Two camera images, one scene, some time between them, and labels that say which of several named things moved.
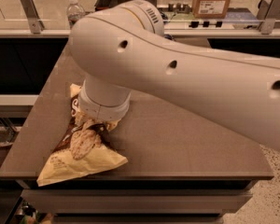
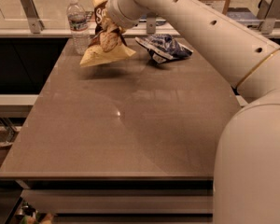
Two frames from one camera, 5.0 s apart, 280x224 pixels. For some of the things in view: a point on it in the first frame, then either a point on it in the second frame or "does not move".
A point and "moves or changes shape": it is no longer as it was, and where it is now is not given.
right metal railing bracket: (268, 12) does not move
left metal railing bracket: (36, 26) does not move
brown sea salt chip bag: (85, 147) moves or changes shape
